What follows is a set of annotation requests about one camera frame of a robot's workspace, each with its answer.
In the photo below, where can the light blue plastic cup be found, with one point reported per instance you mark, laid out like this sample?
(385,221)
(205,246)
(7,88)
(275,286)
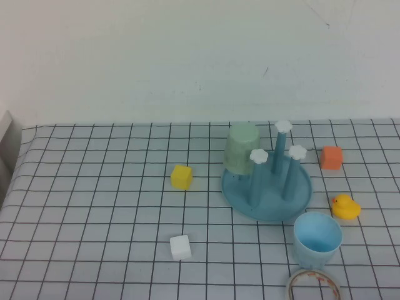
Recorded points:
(315,237)

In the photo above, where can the green plastic cup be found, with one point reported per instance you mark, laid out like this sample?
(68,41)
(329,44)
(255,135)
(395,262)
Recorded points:
(240,147)

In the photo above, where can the blue cup stand with pegs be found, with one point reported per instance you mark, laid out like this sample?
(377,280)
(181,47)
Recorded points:
(272,203)

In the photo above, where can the yellow cube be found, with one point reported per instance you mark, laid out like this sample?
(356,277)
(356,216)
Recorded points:
(180,178)

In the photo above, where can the white cube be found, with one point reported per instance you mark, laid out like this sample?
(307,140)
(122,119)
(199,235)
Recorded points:
(180,248)

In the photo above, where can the checkered grid tablecloth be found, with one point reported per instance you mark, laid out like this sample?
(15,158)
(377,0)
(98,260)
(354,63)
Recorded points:
(93,203)

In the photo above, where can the orange cube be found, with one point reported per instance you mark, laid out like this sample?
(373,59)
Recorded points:
(331,157)

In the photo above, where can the yellow rubber duck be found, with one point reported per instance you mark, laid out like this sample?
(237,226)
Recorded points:
(345,209)

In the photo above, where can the clear tape roll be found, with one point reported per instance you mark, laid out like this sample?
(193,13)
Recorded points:
(312,273)

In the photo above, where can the grey white side ledge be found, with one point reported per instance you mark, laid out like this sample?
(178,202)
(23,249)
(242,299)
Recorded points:
(7,140)

